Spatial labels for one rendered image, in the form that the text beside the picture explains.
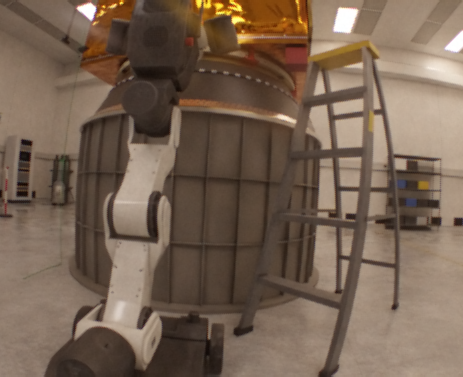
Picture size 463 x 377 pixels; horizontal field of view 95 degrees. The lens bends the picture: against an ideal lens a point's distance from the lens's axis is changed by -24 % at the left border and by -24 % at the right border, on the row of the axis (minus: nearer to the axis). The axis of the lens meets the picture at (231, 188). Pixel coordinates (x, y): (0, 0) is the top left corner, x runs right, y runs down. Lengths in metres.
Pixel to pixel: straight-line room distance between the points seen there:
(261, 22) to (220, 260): 1.61
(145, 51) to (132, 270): 0.69
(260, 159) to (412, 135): 6.89
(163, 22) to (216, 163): 0.88
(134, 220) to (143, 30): 0.62
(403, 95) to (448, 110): 1.58
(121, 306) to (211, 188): 0.95
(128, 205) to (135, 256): 0.15
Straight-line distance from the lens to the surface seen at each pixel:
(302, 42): 2.02
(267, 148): 1.71
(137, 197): 0.81
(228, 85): 1.83
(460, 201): 8.95
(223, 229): 1.59
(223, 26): 1.12
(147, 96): 0.83
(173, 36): 0.97
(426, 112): 8.69
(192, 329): 1.03
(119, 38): 1.22
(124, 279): 0.83
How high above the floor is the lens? 0.69
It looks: 1 degrees up
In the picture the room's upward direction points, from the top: 3 degrees clockwise
